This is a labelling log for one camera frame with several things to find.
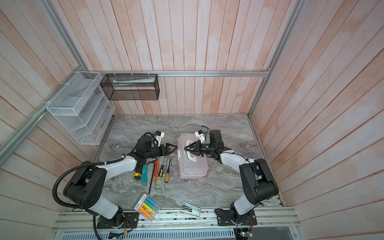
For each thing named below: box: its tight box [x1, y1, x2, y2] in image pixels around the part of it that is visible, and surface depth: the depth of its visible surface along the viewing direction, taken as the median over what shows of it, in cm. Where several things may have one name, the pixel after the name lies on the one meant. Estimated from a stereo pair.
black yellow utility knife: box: [134, 166, 143, 180], surface depth 89 cm
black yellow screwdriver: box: [158, 165, 164, 179], surface depth 90 cm
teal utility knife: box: [141, 164, 148, 183], surface depth 90 cm
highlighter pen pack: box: [132, 192, 162, 222], surface depth 78 cm
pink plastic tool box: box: [178, 133, 209, 180], surface depth 83 cm
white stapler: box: [180, 201, 202, 217], surface depth 76 cm
